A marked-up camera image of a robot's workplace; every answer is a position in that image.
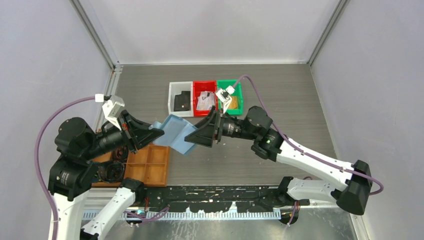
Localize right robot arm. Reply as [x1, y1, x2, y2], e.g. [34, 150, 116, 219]
[184, 106, 373, 216]

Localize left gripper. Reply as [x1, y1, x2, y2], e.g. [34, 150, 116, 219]
[83, 107, 165, 158]

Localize black cards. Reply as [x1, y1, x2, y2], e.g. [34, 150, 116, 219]
[173, 90, 192, 112]

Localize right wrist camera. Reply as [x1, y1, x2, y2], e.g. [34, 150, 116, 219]
[215, 85, 235, 114]

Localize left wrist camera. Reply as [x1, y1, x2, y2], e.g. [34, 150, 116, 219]
[94, 93, 125, 130]

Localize red plastic bin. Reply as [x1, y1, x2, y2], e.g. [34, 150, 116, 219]
[193, 80, 218, 117]

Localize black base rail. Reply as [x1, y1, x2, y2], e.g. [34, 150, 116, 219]
[131, 185, 294, 213]

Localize blue card holder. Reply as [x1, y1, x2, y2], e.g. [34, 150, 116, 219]
[149, 114, 198, 156]

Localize green plastic bin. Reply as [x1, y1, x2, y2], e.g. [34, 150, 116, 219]
[216, 79, 244, 116]

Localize white plastic bin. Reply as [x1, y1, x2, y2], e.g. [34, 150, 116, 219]
[167, 81, 194, 118]

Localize white cards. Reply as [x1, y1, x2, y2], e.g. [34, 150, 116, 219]
[196, 91, 216, 111]

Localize black straps bundle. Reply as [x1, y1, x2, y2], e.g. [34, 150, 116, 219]
[94, 147, 130, 184]

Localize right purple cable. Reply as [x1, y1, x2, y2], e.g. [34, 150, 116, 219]
[233, 74, 385, 227]

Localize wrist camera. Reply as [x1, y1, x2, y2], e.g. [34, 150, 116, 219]
[94, 93, 125, 130]
[215, 85, 235, 114]

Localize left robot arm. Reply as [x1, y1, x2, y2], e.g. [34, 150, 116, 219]
[47, 111, 164, 240]

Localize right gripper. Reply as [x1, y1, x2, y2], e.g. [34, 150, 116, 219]
[184, 105, 258, 148]

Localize gold cards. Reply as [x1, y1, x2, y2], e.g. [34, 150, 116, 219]
[228, 95, 239, 110]

